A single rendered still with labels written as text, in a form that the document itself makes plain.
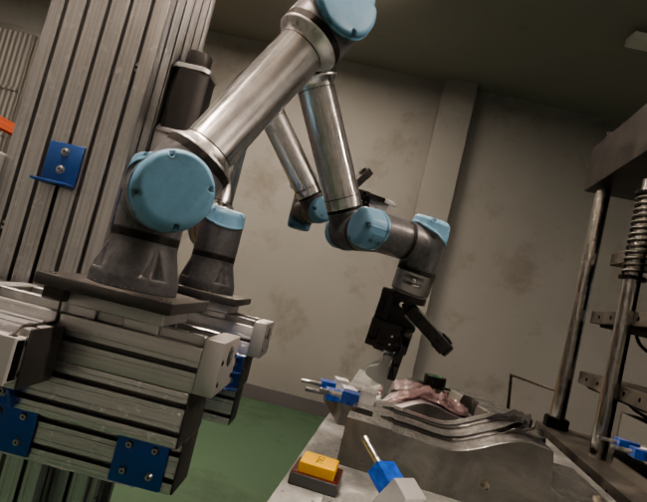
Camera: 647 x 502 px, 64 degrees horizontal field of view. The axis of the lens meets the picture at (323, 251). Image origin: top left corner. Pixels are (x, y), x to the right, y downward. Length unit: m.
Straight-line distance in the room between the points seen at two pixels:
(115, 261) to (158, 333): 0.14
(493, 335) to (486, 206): 1.18
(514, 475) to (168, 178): 0.78
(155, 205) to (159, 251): 0.16
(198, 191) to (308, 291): 4.03
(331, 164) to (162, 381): 0.51
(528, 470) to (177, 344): 0.66
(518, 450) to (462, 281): 3.89
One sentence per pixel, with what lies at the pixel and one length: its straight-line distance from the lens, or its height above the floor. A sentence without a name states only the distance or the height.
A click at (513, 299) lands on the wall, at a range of 5.01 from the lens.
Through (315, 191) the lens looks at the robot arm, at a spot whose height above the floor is 1.38.
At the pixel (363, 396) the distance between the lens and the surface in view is 1.19.
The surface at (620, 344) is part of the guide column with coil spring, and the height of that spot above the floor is 1.17.
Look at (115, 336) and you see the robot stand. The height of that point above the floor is 0.96.
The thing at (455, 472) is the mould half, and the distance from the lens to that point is 1.05.
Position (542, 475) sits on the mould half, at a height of 0.88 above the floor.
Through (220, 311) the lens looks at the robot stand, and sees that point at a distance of 1.36.
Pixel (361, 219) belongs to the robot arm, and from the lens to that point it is 0.93.
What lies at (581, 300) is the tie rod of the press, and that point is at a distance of 2.40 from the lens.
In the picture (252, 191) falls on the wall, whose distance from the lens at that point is 4.91.
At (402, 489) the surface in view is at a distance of 0.84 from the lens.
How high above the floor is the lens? 1.12
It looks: 4 degrees up
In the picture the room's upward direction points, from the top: 14 degrees clockwise
